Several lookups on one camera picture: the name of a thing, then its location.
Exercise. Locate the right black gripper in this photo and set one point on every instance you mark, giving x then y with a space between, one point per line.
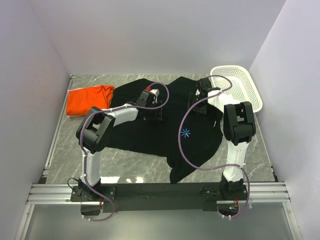
198 106

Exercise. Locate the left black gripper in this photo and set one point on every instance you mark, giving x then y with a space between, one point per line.
153 114

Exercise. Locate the black t-shirt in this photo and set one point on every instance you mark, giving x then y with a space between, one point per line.
201 134

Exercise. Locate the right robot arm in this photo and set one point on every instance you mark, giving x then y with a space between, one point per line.
238 129

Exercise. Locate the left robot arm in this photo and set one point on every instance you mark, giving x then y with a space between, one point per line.
95 132

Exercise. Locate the white perforated plastic basket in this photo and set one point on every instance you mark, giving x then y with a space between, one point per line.
243 87

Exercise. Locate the folded orange t-shirt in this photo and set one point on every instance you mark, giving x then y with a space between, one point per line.
81 100

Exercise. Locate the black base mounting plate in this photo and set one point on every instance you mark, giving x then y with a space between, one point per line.
158 196

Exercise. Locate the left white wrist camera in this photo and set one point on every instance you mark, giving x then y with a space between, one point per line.
155 91

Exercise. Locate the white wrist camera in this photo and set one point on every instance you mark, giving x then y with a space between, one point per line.
155 91
214 89

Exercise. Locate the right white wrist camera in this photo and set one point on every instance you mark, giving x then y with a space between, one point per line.
214 89

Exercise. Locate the aluminium frame rail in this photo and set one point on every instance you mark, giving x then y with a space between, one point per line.
54 194

